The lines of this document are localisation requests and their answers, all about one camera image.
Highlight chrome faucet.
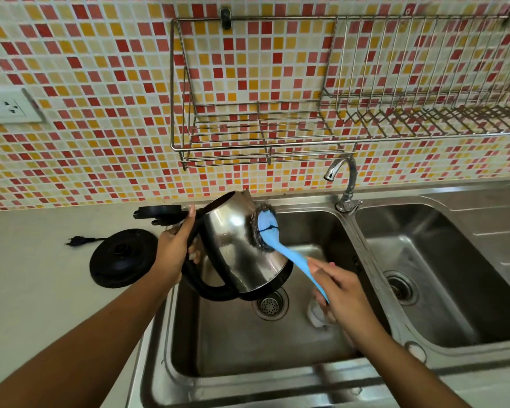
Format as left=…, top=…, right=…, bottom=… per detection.
left=324, top=157, right=363, bottom=214

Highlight white wall socket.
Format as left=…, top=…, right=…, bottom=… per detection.
left=0, top=87, right=44, bottom=124

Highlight wall mounted wire dish rack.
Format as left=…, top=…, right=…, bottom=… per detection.
left=169, top=7, right=510, bottom=171

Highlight person's right forearm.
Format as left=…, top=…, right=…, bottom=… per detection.
left=344, top=323, right=472, bottom=408

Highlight stainless steel double sink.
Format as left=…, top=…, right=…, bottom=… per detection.
left=139, top=179, right=510, bottom=408

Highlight black power plug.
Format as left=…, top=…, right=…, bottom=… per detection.
left=64, top=236, right=108, bottom=247

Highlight person's left forearm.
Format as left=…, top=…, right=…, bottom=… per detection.
left=0, top=267, right=180, bottom=408

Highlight person's left hand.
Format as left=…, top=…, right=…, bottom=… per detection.
left=151, top=204, right=202, bottom=288

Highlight blue handled steel wool scrubber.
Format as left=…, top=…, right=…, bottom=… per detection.
left=250, top=207, right=330, bottom=305

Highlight stainless steel electric kettle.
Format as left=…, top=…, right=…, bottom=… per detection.
left=133, top=190, right=294, bottom=302

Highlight black kettle base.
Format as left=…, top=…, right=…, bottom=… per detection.
left=89, top=229, right=160, bottom=289

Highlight round sink drain strainer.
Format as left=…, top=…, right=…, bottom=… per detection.
left=252, top=288, right=290, bottom=322
left=383, top=270, right=420, bottom=306

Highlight person's right hand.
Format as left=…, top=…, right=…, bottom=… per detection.
left=307, top=257, right=380, bottom=345

